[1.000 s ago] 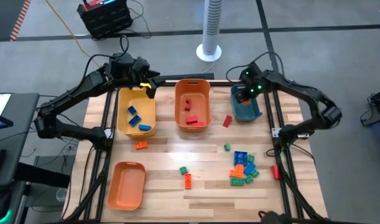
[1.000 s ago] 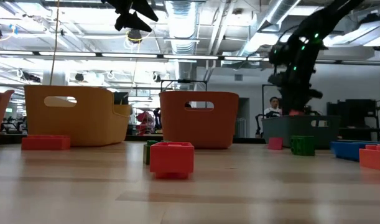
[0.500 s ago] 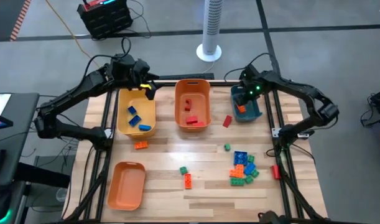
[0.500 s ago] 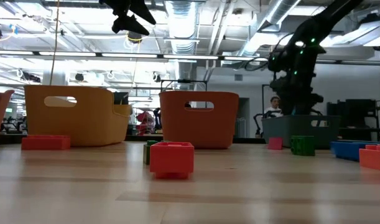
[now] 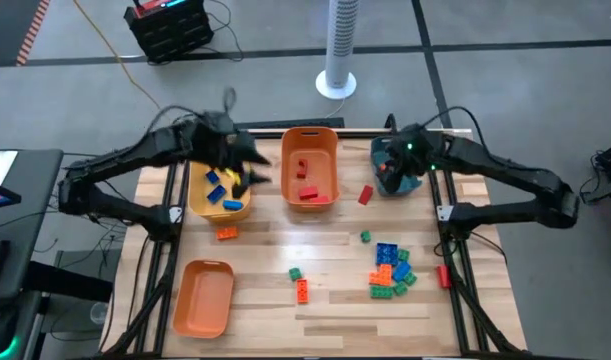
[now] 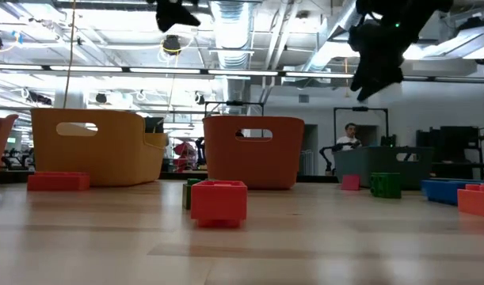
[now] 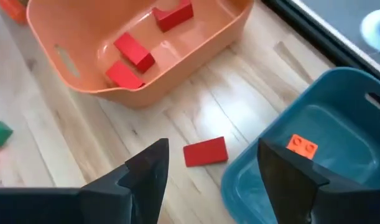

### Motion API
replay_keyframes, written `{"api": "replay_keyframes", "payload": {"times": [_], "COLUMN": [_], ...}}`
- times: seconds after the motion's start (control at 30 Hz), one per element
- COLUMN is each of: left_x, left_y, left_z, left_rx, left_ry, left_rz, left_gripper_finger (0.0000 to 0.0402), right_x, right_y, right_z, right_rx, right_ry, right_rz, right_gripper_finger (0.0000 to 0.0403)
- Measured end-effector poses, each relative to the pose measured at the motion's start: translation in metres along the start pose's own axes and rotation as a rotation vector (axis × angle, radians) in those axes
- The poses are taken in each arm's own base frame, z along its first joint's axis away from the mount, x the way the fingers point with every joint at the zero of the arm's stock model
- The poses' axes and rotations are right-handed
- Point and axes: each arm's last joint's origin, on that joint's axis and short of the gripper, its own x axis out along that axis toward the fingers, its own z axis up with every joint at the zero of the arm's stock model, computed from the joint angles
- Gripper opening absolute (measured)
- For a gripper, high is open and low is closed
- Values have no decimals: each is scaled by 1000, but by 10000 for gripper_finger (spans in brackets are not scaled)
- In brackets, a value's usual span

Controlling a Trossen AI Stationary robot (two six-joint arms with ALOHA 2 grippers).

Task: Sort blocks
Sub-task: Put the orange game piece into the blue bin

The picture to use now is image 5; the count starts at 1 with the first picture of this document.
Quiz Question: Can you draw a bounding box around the black floor cable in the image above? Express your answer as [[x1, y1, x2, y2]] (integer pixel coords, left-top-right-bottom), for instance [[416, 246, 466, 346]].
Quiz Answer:
[[204, 0, 246, 64]]

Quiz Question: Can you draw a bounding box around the black crate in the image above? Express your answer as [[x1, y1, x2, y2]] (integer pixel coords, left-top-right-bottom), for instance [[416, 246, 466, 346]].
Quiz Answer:
[[123, 0, 216, 65]]

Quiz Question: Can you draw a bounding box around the white tower fan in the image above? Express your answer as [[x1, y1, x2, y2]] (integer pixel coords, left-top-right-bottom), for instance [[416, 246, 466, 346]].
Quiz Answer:
[[314, 0, 359, 101]]

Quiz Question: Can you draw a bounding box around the yellow plastic bin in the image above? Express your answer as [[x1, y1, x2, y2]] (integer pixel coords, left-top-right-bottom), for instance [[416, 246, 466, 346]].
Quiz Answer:
[[187, 149, 253, 225]]

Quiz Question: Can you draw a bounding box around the teal plastic bin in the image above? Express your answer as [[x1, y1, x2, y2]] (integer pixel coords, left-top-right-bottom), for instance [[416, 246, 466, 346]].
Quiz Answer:
[[369, 135, 424, 197]]

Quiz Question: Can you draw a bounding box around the yellow floor cable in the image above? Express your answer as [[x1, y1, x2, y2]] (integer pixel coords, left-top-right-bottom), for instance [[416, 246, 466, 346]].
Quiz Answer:
[[72, 0, 162, 110]]

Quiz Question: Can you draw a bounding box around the clear cup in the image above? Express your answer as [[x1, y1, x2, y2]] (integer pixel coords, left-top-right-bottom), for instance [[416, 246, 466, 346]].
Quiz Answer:
[[89, 302, 110, 326]]

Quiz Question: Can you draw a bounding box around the red device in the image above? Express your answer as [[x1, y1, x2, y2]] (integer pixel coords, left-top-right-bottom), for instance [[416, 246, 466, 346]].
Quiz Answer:
[[133, 0, 186, 16]]

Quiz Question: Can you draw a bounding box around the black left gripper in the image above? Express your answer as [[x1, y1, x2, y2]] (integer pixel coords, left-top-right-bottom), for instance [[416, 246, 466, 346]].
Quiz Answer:
[[194, 112, 272, 199]]

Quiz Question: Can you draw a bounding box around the black metal table frame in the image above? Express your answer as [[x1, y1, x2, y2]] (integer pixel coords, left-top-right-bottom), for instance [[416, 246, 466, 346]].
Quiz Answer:
[[99, 127, 529, 360]]

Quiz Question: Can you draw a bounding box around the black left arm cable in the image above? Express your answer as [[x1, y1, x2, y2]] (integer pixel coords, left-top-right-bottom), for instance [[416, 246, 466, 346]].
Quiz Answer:
[[144, 87, 239, 134]]

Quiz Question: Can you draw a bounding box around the tall orange plastic bin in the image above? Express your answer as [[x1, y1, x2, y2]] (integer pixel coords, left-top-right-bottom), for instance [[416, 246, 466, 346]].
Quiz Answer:
[[279, 126, 341, 214]]

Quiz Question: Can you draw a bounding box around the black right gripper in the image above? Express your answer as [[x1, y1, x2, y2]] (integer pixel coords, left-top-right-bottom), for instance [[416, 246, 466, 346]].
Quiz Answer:
[[377, 124, 434, 196]]

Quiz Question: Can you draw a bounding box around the black mat orange edge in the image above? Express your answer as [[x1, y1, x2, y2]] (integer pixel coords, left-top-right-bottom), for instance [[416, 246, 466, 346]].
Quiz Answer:
[[0, 0, 51, 67]]

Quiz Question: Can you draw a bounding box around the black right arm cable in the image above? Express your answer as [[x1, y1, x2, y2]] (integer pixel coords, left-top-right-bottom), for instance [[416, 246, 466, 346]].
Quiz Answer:
[[424, 105, 486, 151]]

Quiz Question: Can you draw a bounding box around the low orange plastic bin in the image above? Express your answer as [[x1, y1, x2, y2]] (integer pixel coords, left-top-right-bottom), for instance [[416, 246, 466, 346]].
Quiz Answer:
[[172, 258, 236, 340]]

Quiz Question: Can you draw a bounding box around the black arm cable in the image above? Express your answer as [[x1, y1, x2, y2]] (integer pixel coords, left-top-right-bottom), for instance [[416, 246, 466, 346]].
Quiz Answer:
[[144, 87, 239, 134], [424, 105, 486, 151]]

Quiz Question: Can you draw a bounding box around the dark grey desk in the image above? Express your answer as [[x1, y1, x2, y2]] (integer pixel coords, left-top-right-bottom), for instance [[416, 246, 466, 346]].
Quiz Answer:
[[0, 148, 65, 301]]

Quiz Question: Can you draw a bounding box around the black lit mouse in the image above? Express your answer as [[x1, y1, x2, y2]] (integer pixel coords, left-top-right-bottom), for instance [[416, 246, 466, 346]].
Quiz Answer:
[[0, 304, 22, 359]]

